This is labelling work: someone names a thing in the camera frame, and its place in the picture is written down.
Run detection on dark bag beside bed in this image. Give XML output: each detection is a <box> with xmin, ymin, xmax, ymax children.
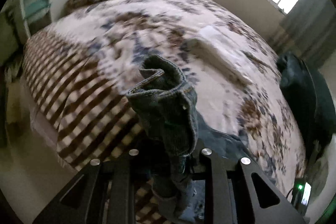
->
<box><xmin>276</xmin><ymin>52</ymin><xmax>335</xmax><ymax>159</ymax></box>

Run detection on teal shelf rack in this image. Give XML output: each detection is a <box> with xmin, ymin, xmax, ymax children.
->
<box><xmin>15</xmin><ymin>0</ymin><xmax>52</xmax><ymax>44</ymax></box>

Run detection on floral fleece blanket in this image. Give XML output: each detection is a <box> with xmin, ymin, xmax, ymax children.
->
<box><xmin>51</xmin><ymin>0</ymin><xmax>305</xmax><ymax>192</ymax></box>

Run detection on device with green light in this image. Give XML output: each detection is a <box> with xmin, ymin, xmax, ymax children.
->
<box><xmin>290</xmin><ymin>178</ymin><xmax>311</xmax><ymax>215</ymax></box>

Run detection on blue denim jeans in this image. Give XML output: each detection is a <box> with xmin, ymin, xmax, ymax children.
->
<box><xmin>126</xmin><ymin>55</ymin><xmax>250</xmax><ymax>223</ymax></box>

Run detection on grey curtain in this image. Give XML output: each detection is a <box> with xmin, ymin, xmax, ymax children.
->
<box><xmin>268</xmin><ymin>0</ymin><xmax>335</xmax><ymax>68</ymax></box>

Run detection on folded white cloth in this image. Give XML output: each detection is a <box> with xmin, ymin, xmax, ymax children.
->
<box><xmin>186</xmin><ymin>25</ymin><xmax>254</xmax><ymax>85</ymax></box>

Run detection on brown checkered bed sheet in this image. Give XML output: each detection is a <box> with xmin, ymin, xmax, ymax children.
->
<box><xmin>22</xmin><ymin>29</ymin><xmax>169</xmax><ymax>224</ymax></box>

